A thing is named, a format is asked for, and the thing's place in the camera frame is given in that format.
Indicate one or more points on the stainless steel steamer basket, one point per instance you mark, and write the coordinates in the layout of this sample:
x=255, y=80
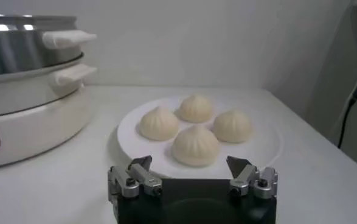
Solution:
x=14, y=51

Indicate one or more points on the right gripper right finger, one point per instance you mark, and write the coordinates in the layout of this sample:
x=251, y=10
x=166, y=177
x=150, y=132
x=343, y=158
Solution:
x=245, y=176

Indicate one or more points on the white round plate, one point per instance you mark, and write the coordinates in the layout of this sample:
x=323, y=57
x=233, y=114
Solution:
x=257, y=152

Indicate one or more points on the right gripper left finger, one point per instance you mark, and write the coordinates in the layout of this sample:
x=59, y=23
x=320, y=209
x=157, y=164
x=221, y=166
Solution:
x=143, y=176

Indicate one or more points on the cream electric cooker base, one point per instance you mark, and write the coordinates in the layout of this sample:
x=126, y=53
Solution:
x=29, y=131

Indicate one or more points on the white steamed baozi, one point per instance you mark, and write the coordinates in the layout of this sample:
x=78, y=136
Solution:
x=159, y=124
x=195, y=108
x=232, y=126
x=195, y=146

